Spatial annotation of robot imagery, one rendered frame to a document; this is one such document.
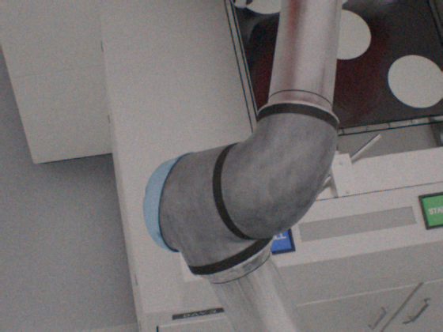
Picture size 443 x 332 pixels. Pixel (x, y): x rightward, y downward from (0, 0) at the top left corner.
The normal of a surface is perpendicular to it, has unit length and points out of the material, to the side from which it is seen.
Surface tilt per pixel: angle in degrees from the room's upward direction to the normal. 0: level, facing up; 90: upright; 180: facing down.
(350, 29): 0
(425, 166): 0
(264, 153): 27
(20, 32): 90
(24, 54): 90
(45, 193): 0
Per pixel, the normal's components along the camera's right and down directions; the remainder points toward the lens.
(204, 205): -0.62, 0.24
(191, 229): -0.48, 0.50
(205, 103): 0.05, -0.40
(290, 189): 0.27, 0.31
